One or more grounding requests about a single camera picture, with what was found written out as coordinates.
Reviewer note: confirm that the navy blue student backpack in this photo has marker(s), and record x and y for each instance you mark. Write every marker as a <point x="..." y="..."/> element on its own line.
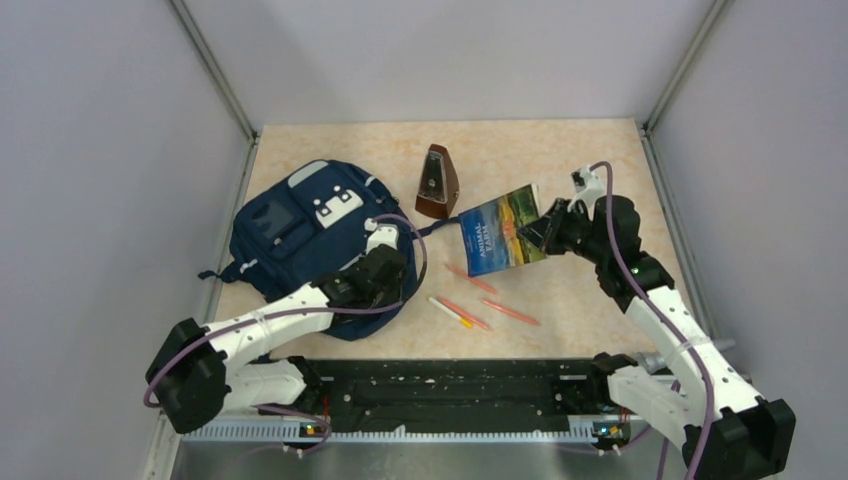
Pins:
<point x="311" y="223"/>

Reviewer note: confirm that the blue green landscape book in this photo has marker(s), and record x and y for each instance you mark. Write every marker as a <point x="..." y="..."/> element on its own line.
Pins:
<point x="490" y="232"/>

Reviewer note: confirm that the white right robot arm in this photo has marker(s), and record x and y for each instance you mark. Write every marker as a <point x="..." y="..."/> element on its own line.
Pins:
<point x="723" y="427"/>

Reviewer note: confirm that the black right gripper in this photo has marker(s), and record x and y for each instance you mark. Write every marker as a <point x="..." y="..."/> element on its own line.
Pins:
<point x="544" y="232"/>

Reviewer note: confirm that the brown wooden metronome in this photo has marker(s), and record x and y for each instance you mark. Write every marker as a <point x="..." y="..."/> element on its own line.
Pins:
<point x="438" y="188"/>

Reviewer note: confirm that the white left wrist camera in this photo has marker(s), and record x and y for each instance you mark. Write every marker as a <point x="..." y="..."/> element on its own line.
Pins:
<point x="380" y="234"/>

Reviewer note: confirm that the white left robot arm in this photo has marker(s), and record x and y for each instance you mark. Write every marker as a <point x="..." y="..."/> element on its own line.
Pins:
<point x="201" y="371"/>

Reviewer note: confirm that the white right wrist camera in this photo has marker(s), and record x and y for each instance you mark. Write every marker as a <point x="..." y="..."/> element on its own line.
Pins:
<point x="589" y="188"/>

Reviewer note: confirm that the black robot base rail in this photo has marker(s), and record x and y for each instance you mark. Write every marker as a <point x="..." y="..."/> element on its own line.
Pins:
<point x="483" y="397"/>

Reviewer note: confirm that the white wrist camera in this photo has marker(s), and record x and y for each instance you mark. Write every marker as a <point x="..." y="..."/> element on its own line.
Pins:
<point x="380" y="234"/>
<point x="589" y="188"/>

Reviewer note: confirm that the pink pen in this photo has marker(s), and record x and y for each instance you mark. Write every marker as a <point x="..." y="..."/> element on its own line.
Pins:
<point x="464" y="275"/>
<point x="510" y="312"/>
<point x="463" y="314"/>

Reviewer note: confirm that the white yellow-tipped pen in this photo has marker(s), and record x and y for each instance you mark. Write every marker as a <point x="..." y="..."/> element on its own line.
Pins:
<point x="449" y="312"/>

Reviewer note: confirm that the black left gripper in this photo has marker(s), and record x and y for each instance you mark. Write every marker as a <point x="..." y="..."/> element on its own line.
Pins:
<point x="394" y="294"/>

